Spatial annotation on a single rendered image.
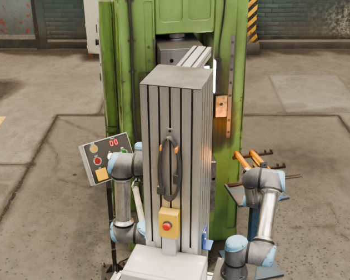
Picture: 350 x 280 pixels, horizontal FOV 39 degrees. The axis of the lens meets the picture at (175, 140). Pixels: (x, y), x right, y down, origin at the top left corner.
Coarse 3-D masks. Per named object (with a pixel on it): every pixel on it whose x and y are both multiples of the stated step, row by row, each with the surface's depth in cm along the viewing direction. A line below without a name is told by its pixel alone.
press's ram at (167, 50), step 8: (160, 40) 344; (168, 40) 344; (184, 40) 343; (192, 40) 343; (160, 48) 326; (168, 48) 326; (176, 48) 326; (184, 48) 326; (160, 56) 326; (168, 56) 326; (176, 56) 327; (168, 64) 329; (176, 64) 330
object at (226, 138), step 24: (216, 0) 330; (240, 0) 333; (216, 24) 337; (240, 24) 341; (216, 48) 345; (240, 48) 349; (240, 72) 357; (240, 96) 366; (216, 120) 370; (240, 120) 375; (216, 144) 380; (240, 144) 384; (216, 168) 390; (240, 168) 395; (216, 192) 400; (216, 216) 411; (216, 240) 423
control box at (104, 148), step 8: (112, 136) 337; (120, 136) 340; (88, 144) 328; (96, 144) 330; (104, 144) 333; (112, 144) 336; (120, 144) 339; (128, 144) 342; (80, 152) 332; (88, 152) 327; (96, 152) 330; (104, 152) 333; (112, 152) 335; (128, 152) 342; (88, 160) 326; (104, 160) 332; (88, 168) 327; (96, 168) 328; (88, 176) 331; (96, 176) 328; (96, 184) 327
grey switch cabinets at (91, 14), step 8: (88, 0) 831; (96, 0) 830; (88, 8) 837; (96, 8) 836; (88, 16) 843; (96, 16) 842; (88, 24) 850; (88, 32) 856; (88, 40) 862; (88, 48) 868; (96, 48) 868; (96, 56) 879
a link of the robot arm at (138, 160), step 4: (136, 156) 258; (140, 156) 258; (136, 160) 256; (140, 160) 257; (136, 164) 256; (140, 164) 256; (136, 168) 256; (140, 168) 256; (136, 172) 257; (140, 172) 258
